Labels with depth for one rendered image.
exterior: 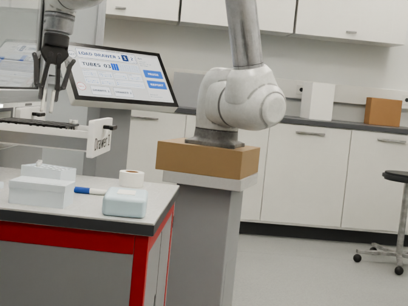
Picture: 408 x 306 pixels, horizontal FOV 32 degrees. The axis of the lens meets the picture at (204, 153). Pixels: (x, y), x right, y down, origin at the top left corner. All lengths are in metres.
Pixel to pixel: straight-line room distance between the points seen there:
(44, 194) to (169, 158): 0.92
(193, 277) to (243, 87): 0.70
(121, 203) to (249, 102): 0.85
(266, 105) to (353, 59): 3.89
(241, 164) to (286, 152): 2.91
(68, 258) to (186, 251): 1.00
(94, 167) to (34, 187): 1.56
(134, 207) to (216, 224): 0.96
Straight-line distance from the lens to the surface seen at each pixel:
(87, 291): 1.58
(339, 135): 5.36
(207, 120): 2.46
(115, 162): 3.18
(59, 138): 2.13
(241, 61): 2.30
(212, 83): 2.46
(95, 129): 2.11
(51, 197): 1.59
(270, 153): 5.26
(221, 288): 2.51
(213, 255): 2.49
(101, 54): 3.17
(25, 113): 2.54
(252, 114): 2.27
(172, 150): 2.44
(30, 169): 1.98
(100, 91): 3.02
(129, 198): 1.54
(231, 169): 2.39
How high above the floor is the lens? 1.05
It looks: 5 degrees down
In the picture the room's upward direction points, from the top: 6 degrees clockwise
